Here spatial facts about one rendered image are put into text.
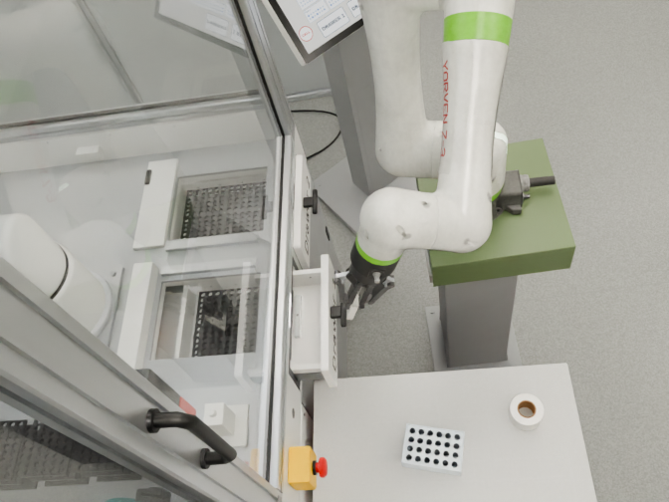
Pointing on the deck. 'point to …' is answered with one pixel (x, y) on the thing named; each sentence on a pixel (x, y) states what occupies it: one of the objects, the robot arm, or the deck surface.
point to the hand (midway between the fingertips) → (351, 307)
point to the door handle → (224, 453)
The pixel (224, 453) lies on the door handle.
